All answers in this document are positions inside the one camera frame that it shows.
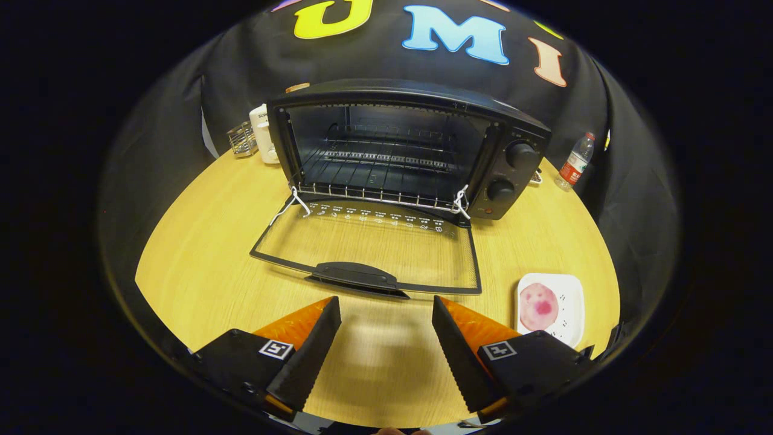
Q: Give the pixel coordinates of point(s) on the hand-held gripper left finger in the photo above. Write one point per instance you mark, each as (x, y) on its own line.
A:
(311, 362)

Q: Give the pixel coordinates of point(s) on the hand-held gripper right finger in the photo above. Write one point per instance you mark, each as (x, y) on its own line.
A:
(462, 362)

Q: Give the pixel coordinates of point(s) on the pink round meat slice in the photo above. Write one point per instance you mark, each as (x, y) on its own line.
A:
(537, 308)

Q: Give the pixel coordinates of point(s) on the glass toaster oven door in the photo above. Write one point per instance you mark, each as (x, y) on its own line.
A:
(356, 275)

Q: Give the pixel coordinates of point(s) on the white square plate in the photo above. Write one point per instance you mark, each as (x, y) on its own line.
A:
(569, 302)

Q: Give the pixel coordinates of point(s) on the black toaster oven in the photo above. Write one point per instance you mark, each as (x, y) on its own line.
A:
(392, 89)

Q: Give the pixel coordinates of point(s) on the black oven knob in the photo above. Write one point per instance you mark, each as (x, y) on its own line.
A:
(520, 154)
(500, 190)

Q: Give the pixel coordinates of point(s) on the white bread toaster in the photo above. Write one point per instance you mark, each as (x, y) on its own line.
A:
(263, 139)

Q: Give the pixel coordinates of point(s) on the red label water bottle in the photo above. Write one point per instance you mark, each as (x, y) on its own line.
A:
(574, 166)

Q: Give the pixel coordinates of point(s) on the brown toast slice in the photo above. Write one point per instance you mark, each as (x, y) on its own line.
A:
(297, 87)

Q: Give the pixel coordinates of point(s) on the black backdrop cloth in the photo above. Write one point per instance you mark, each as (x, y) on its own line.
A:
(241, 60)

